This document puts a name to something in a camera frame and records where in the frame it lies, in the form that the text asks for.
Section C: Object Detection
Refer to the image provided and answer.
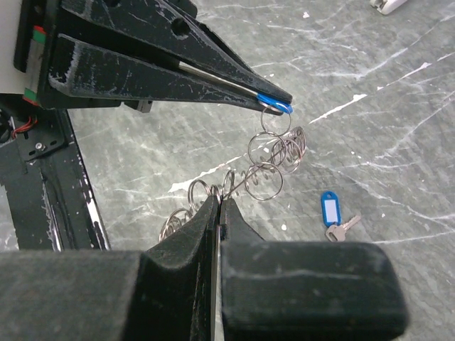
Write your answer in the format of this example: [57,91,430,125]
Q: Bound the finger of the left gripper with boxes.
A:
[37,35,283,114]
[58,0,294,104]

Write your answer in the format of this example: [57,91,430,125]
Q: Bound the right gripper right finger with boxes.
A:
[220,199,408,340]

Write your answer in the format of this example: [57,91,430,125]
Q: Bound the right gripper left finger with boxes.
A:
[1,197,219,340]

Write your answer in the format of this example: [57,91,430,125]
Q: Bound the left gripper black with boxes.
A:
[0,0,154,114]

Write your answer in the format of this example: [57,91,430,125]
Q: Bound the metal disc keyring holder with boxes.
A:
[159,112,306,242]

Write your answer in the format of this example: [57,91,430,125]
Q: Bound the blue key tag with key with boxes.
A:
[321,191,361,242]

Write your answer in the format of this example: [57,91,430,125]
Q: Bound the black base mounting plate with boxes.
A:
[1,94,111,251]

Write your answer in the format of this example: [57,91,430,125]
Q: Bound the white small stapler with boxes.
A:
[370,0,407,16]

